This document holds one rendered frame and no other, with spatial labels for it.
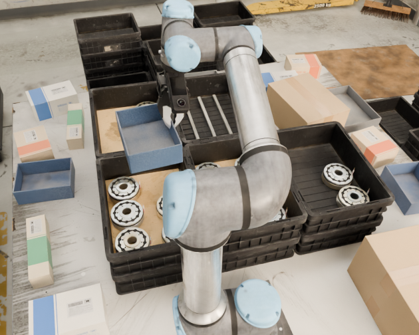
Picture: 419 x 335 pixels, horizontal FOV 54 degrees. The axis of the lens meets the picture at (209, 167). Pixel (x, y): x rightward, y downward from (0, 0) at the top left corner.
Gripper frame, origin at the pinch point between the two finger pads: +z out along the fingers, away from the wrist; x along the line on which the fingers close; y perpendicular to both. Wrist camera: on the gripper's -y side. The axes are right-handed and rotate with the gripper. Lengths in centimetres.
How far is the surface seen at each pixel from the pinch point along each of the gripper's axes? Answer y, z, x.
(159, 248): -27.2, 20.7, 8.6
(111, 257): -26.6, 21.6, 21.8
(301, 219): -28.4, 16.6, -33.7
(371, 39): 207, 90, -247
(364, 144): 9, 27, -85
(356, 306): -49, 38, -49
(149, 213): -6.9, 30.3, 7.3
